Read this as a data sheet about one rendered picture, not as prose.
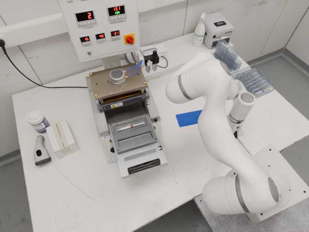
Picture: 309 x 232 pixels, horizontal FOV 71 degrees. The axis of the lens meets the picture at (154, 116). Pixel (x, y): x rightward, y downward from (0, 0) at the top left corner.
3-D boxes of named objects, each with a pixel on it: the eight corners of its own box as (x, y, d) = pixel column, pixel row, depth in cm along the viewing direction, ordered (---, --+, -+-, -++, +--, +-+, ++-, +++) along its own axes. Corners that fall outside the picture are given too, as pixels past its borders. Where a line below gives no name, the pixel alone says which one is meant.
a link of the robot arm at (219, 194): (277, 204, 78) (258, 215, 60) (229, 207, 89) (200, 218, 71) (267, 170, 82) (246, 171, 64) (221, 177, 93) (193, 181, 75)
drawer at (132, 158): (109, 128, 115) (106, 119, 109) (148, 117, 119) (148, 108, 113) (122, 180, 99) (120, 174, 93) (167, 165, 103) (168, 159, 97)
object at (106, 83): (90, 77, 124) (84, 59, 114) (142, 65, 130) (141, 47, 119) (98, 109, 111) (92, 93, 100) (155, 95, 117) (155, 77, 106)
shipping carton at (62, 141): (51, 134, 133) (45, 126, 126) (71, 126, 137) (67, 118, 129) (57, 159, 124) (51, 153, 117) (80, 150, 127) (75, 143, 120)
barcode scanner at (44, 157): (32, 141, 131) (26, 134, 124) (46, 135, 133) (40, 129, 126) (38, 169, 121) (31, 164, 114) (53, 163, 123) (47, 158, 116)
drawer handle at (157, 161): (127, 171, 98) (127, 167, 94) (158, 160, 101) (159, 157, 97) (128, 175, 97) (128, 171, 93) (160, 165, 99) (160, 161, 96)
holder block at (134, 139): (110, 126, 111) (109, 123, 109) (147, 116, 115) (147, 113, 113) (117, 154, 102) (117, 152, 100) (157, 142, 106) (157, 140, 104)
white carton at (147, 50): (134, 55, 169) (133, 48, 162) (161, 49, 173) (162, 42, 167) (138, 66, 162) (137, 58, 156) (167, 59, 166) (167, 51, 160)
